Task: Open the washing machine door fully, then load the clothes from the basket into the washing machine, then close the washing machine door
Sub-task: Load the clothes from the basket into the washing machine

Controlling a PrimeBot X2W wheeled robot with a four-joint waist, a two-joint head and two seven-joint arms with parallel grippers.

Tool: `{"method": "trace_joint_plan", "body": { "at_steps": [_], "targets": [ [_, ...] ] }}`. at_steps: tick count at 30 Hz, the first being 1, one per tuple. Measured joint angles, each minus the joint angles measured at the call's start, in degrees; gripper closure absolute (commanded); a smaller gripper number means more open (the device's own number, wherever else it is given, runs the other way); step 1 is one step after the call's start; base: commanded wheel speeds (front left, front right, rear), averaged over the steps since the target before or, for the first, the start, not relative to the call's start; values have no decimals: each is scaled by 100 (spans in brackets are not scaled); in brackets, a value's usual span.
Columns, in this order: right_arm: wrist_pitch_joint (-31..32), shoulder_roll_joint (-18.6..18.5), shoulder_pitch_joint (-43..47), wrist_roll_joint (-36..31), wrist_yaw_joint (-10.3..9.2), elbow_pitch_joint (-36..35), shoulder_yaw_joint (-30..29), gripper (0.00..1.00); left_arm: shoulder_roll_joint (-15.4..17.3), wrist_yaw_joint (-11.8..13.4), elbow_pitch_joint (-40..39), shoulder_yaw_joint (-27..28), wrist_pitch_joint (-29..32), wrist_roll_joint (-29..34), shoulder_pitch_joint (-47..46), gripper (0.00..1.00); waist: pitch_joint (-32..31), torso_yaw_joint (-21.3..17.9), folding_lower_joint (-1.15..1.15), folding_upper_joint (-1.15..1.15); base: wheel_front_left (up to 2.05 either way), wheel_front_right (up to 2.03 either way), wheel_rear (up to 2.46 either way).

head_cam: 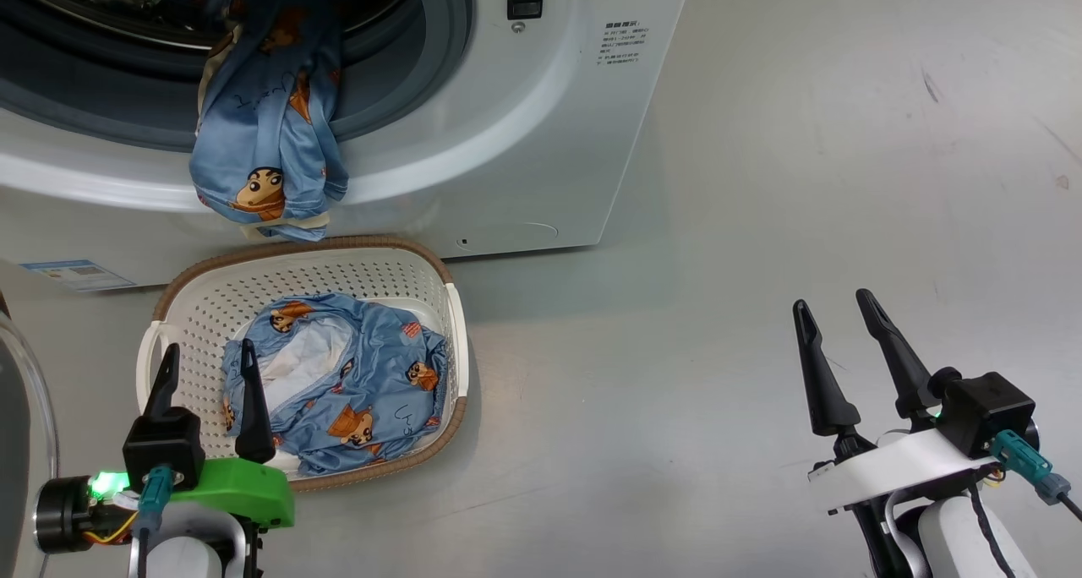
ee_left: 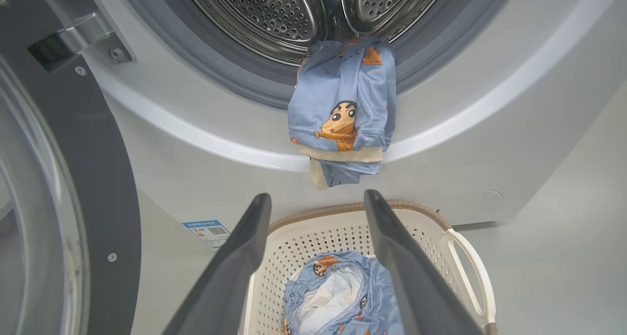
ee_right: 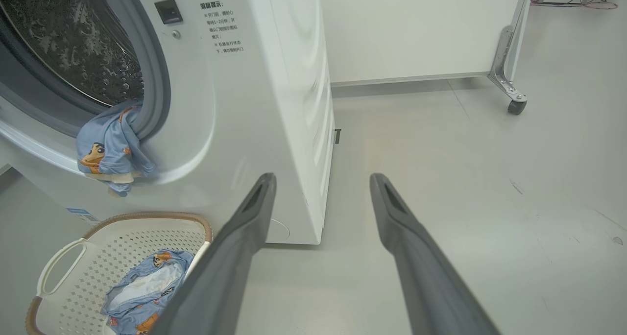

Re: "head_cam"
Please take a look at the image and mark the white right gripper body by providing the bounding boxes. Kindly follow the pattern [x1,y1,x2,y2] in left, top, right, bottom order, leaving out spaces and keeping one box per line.
[807,430,1003,513]

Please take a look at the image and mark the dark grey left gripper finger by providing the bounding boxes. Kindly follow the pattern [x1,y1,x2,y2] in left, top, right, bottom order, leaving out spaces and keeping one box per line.
[235,339,276,465]
[144,343,182,418]

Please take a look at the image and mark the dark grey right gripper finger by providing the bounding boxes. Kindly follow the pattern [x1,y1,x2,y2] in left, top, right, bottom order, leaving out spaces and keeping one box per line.
[792,299,861,437]
[855,288,941,421]

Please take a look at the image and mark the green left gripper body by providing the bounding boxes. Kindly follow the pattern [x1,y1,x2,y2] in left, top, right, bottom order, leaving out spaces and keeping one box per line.
[34,460,295,553]

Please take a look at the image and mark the blue cartoon print garment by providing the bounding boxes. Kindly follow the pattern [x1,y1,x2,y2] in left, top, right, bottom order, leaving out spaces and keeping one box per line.
[189,0,349,243]
[221,292,449,477]

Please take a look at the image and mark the washing machine glass door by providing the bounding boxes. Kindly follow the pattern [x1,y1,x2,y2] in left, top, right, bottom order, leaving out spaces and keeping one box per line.
[0,291,60,578]

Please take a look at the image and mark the white front-load washing machine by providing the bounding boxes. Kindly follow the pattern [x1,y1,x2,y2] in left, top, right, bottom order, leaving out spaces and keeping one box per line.
[0,0,696,292]

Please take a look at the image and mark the cream perforated laundry basket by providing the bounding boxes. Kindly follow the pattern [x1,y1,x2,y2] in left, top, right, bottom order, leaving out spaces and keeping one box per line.
[137,236,470,492]

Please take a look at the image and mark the blue energy label sticker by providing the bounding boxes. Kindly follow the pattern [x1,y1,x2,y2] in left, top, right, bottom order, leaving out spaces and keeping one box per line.
[21,259,136,293]

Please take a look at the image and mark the round drain filter cover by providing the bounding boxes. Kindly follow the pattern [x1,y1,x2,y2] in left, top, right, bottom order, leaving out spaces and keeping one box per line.
[456,221,559,254]

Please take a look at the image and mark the teal plug left arm cable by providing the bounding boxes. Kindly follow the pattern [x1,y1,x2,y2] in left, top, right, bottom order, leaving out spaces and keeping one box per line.
[135,466,174,578]

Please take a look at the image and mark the teal plug arm cable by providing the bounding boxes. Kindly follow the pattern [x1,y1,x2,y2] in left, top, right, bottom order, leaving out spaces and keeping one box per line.
[135,466,174,578]
[989,430,1082,520]

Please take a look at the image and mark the teal plug right arm cable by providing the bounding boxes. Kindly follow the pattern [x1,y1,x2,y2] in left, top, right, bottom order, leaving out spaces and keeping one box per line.
[989,430,1082,520]

